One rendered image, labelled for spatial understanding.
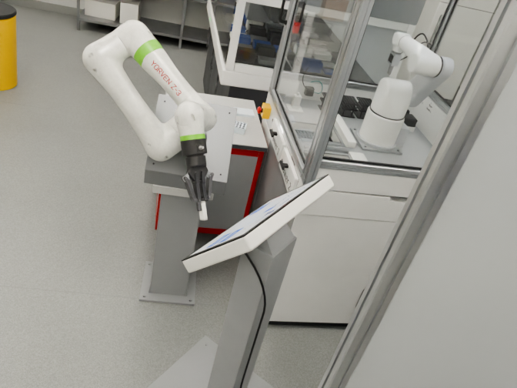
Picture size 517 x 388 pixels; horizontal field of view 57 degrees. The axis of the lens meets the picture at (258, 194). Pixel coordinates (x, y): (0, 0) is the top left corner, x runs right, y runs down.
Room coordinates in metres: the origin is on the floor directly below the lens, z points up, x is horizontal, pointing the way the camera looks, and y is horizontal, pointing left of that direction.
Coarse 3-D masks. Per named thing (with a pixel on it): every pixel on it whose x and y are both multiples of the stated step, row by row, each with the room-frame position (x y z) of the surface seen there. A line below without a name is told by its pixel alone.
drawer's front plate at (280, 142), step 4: (276, 120) 2.42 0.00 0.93; (272, 124) 2.43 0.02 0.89; (276, 124) 2.37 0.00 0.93; (272, 128) 2.41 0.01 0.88; (276, 128) 2.34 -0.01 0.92; (280, 132) 2.28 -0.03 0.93; (276, 136) 2.30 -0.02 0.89; (280, 136) 2.24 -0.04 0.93; (272, 140) 2.35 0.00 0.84; (276, 140) 2.29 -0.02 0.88; (280, 140) 2.22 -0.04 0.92; (284, 140) 2.21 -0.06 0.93; (272, 144) 2.34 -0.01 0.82; (276, 144) 2.27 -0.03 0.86; (280, 144) 2.20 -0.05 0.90; (284, 144) 2.17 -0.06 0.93; (276, 148) 2.25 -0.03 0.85; (280, 148) 2.19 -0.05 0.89; (276, 152) 2.23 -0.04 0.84; (280, 152) 2.17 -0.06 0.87; (276, 156) 2.21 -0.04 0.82; (280, 156) 2.17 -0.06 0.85
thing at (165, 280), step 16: (160, 192) 1.78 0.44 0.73; (176, 192) 1.79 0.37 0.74; (160, 208) 1.82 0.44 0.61; (176, 208) 1.84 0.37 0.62; (192, 208) 1.85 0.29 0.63; (160, 224) 1.82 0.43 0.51; (176, 224) 1.84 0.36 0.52; (192, 224) 1.85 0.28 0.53; (160, 240) 1.82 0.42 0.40; (176, 240) 1.84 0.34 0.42; (192, 240) 1.86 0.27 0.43; (160, 256) 1.83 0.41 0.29; (176, 256) 1.84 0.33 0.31; (144, 272) 1.96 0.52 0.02; (160, 272) 1.83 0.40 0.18; (176, 272) 1.85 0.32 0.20; (192, 272) 2.06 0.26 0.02; (144, 288) 1.84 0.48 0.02; (160, 288) 1.83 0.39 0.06; (176, 288) 1.85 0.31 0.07; (192, 288) 1.93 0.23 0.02; (192, 304) 1.82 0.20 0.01
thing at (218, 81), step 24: (240, 0) 3.02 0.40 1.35; (264, 0) 3.06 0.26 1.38; (288, 0) 3.10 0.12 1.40; (240, 24) 3.03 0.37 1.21; (216, 48) 3.50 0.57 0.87; (216, 72) 3.83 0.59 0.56; (240, 72) 3.05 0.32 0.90; (264, 72) 3.09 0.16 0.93; (240, 96) 3.07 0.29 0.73; (264, 96) 3.12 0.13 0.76
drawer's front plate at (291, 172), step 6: (282, 150) 2.14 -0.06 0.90; (288, 150) 2.11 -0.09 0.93; (282, 156) 2.12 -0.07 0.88; (288, 156) 2.05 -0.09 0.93; (288, 162) 2.01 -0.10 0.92; (288, 168) 1.99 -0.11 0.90; (294, 168) 1.96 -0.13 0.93; (282, 174) 2.04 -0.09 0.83; (288, 174) 1.97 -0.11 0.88; (294, 174) 1.90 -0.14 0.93; (294, 180) 1.87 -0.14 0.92; (288, 186) 1.92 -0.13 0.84; (294, 186) 1.87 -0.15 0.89
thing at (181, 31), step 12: (192, 0) 5.76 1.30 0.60; (204, 0) 5.79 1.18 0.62; (84, 12) 5.71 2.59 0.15; (108, 24) 5.57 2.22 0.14; (120, 24) 5.63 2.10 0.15; (144, 24) 5.86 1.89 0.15; (156, 24) 5.98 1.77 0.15; (168, 24) 6.10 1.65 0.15; (168, 36) 5.71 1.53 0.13; (180, 36) 5.74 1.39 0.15; (192, 36) 5.86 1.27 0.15; (204, 36) 5.98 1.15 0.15; (180, 48) 5.75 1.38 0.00
